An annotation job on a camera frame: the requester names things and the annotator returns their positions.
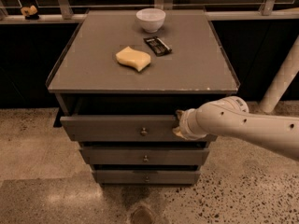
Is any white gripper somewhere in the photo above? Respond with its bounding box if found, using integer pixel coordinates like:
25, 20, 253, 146
172, 108, 207, 140

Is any grey top drawer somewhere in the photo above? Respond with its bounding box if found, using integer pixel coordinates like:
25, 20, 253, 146
60, 114, 219, 143

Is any grey drawer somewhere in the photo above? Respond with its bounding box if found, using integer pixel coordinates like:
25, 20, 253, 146
93, 170, 200, 185
60, 114, 219, 143
80, 147, 208, 165

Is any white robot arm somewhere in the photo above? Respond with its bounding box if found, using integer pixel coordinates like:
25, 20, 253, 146
173, 37, 299, 161

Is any grey middle drawer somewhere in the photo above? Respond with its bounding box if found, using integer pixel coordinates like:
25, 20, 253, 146
80, 147, 208, 165

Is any grey drawer cabinet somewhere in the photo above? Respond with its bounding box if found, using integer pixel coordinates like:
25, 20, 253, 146
47, 10, 238, 172

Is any grey bottom drawer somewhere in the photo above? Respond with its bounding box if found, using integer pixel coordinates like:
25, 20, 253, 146
93, 170, 200, 185

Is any black snack bar wrapper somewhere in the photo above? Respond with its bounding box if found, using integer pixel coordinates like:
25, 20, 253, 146
144, 36, 172, 57

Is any yellow sponge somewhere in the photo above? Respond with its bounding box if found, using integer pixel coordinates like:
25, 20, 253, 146
116, 47, 151, 72

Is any white ceramic bowl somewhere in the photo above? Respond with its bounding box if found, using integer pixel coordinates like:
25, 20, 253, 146
136, 8, 166, 33

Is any metal window railing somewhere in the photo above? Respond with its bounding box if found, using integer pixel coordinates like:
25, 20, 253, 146
0, 0, 299, 23

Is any yellow object on ledge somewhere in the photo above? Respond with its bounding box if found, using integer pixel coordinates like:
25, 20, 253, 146
21, 5, 39, 20

